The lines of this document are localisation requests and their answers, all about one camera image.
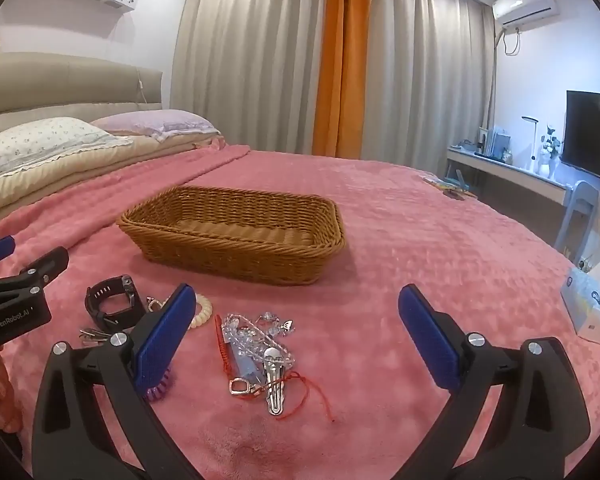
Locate black television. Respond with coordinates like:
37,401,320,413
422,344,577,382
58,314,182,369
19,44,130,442
564,90,600,187

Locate light grey chair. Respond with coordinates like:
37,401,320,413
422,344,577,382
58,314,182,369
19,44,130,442
552,180,600,262

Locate brown wicker basket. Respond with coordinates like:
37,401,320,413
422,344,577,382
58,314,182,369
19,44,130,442
116,185,346,286

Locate silver metal hair clip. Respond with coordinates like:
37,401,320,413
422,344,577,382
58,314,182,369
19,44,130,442
262,347,291,417

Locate white blue tissue box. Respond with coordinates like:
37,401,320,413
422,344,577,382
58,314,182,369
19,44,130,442
560,257,600,344

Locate white desk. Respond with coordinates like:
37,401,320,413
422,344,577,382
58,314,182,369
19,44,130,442
446,145,572,207

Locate white desk lamp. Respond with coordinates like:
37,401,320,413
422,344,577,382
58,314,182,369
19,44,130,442
522,116,544,173

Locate white vase with flowers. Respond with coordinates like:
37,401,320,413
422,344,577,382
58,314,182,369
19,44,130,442
540,122,564,179

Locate clear blue hair clip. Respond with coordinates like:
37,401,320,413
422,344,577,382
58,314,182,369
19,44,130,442
228,347,281,386

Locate red string bracelet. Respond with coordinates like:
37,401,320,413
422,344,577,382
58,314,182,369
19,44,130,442
214,314,336,423

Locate crystal bead bracelet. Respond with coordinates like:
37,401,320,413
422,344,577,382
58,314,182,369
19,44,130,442
222,310,298,366

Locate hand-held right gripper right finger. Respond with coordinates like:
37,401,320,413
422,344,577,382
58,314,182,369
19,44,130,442
397,283,592,480

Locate person's left hand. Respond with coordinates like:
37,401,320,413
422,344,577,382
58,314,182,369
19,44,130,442
0,347,21,433

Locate purple spiral hair tie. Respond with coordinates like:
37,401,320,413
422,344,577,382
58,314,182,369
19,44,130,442
142,367,174,403

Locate books on desk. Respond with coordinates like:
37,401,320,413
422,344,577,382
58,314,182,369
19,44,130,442
477,126,514,162

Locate beige curtain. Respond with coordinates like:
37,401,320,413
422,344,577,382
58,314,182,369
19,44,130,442
170,0,331,153
365,0,497,176

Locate beige padded headboard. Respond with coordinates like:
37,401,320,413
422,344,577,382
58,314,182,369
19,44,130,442
0,52,163,121

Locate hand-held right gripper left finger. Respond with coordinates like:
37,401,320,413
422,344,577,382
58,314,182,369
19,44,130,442
30,282,206,480

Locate light purple pillow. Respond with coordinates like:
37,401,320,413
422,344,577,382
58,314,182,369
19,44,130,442
89,109,221,138

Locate black smartwatch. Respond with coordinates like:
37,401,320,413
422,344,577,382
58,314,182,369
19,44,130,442
85,275,146,331

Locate white air conditioner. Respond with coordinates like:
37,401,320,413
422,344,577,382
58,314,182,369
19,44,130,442
491,0,561,28

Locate pink fleece blanket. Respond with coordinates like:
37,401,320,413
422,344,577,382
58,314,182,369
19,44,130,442
0,144,600,480

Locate orange curtain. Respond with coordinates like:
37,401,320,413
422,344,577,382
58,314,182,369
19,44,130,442
312,0,374,158

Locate beige folded quilt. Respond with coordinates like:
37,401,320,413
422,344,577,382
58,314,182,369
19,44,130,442
0,131,227,226

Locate cream spiral hair tie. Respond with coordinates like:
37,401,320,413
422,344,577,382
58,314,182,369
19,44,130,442
162,294,214,331

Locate silver keys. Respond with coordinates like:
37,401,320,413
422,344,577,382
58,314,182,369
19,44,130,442
78,327,120,347

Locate pile of small accessories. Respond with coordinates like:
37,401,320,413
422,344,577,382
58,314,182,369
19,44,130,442
420,175,479,203

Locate white floral pillow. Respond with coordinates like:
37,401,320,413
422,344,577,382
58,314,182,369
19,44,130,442
0,116,133,186

